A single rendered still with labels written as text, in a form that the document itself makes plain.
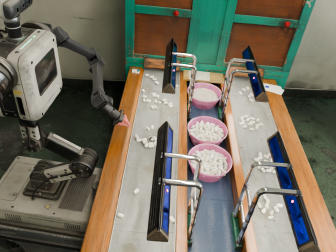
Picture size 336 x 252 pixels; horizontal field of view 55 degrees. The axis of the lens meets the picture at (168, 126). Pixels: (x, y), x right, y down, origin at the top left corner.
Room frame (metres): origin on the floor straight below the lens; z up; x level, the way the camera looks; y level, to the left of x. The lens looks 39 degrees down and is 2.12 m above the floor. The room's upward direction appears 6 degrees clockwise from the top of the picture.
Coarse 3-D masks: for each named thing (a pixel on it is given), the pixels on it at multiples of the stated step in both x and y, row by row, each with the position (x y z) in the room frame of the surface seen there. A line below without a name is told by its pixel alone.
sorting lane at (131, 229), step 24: (144, 72) 2.34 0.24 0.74; (168, 96) 2.03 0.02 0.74; (144, 120) 1.71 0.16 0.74; (168, 120) 1.74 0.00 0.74; (144, 168) 1.28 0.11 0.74; (120, 192) 1.09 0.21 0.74; (144, 192) 1.11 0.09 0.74; (144, 216) 0.96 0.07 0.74; (120, 240) 0.82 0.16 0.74; (144, 240) 0.83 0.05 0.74; (168, 240) 0.84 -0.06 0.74
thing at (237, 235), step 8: (288, 168) 1.03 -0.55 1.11; (248, 176) 1.03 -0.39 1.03; (248, 184) 1.03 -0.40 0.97; (248, 192) 0.99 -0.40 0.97; (256, 192) 0.88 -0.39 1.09; (264, 192) 0.87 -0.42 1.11; (272, 192) 0.88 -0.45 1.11; (280, 192) 0.88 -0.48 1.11; (288, 192) 0.88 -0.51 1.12; (296, 192) 0.88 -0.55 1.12; (240, 200) 1.03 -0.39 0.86; (248, 200) 0.94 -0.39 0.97; (256, 200) 0.87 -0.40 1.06; (240, 208) 0.99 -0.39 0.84; (248, 208) 0.90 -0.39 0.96; (232, 216) 1.03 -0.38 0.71; (248, 216) 0.88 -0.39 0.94; (232, 224) 1.00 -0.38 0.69; (232, 232) 0.96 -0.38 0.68; (240, 232) 0.88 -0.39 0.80; (240, 240) 0.87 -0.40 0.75; (240, 248) 0.86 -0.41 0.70
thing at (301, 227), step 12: (276, 132) 1.27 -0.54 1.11; (276, 144) 1.20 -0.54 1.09; (276, 156) 1.13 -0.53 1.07; (276, 168) 1.07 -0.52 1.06; (288, 180) 0.97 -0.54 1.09; (288, 204) 0.86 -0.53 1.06; (300, 204) 0.83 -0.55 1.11; (288, 216) 0.82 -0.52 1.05; (300, 216) 0.79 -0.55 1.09; (300, 228) 0.74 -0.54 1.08; (312, 228) 0.74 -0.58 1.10; (300, 240) 0.70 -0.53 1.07; (312, 240) 0.68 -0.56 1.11
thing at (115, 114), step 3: (114, 108) 1.53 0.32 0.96; (111, 111) 1.50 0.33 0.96; (114, 111) 1.50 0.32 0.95; (117, 111) 1.52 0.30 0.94; (120, 111) 1.55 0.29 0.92; (108, 114) 1.49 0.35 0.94; (111, 114) 1.49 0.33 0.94; (114, 114) 1.49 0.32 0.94; (117, 114) 1.50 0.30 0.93; (120, 114) 1.51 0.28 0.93; (111, 117) 1.49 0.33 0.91; (114, 117) 1.49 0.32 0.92; (117, 117) 1.49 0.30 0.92; (120, 117) 1.48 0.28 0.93; (114, 120) 1.49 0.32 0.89; (117, 120) 1.47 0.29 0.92; (114, 123) 1.47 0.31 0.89
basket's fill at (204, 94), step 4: (196, 88) 2.20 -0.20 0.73; (200, 88) 2.21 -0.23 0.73; (204, 88) 2.21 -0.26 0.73; (196, 92) 2.13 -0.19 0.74; (200, 92) 2.14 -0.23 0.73; (204, 92) 2.14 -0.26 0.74; (208, 92) 2.15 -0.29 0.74; (212, 92) 2.16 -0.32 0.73; (196, 96) 2.08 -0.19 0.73; (200, 96) 2.09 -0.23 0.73; (204, 96) 2.09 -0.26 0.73; (208, 96) 2.10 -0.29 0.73; (212, 96) 2.11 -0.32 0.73; (216, 96) 2.11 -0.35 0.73; (204, 100) 2.03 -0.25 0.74; (208, 100) 2.04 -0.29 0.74; (212, 100) 2.05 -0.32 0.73
